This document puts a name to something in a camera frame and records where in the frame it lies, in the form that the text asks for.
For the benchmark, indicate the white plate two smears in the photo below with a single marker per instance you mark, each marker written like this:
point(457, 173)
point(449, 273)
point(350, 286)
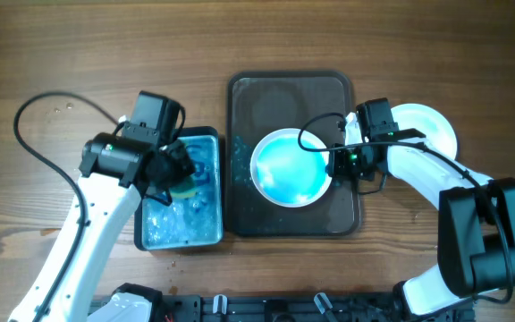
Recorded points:
point(440, 136)

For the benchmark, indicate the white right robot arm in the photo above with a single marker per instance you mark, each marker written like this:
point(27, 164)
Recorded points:
point(476, 223)

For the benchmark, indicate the green yellow sponge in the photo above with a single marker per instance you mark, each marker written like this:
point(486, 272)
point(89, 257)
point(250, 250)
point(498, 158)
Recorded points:
point(186, 189)

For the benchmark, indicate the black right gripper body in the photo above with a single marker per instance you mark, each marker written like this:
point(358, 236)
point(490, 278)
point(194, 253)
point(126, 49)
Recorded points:
point(352, 163)

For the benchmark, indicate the white plate streak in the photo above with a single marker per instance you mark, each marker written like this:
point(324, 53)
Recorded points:
point(288, 168)

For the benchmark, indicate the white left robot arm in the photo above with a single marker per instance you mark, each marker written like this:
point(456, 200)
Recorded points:
point(116, 172)

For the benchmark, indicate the dark brown serving tray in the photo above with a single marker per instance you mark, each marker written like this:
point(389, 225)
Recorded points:
point(261, 102)

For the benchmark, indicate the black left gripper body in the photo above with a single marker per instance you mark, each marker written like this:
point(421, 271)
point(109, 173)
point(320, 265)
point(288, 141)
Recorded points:
point(179, 165)

